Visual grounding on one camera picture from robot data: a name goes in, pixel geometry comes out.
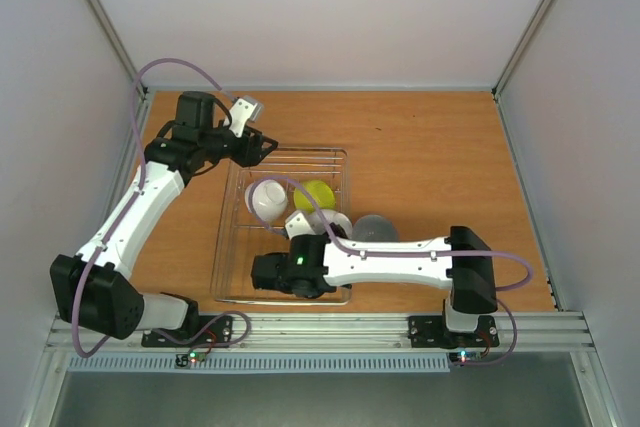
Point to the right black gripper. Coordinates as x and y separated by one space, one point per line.
261 273

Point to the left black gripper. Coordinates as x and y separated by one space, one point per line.
250 155

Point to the white bowl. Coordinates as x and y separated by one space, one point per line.
267 200
339 221

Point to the yellow-green bowl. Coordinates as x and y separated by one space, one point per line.
321 193

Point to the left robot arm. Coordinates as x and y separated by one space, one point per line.
92 288

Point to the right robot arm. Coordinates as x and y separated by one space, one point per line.
449 263

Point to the grey bowl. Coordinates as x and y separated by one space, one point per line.
374 228

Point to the left circuit board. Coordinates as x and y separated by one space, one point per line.
190 358

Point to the circuit board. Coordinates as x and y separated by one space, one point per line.
190 358
465 356

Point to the right circuit board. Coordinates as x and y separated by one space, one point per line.
465 356

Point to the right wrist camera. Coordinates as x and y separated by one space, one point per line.
298 224

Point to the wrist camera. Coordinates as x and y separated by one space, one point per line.
298 224
243 111

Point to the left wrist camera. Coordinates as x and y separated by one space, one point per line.
243 111

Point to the wire dish rack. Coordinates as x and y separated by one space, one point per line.
241 236

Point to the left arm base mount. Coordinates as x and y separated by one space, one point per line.
206 329

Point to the slotted cable duct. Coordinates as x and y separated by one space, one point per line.
263 363

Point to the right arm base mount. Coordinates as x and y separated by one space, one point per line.
429 331

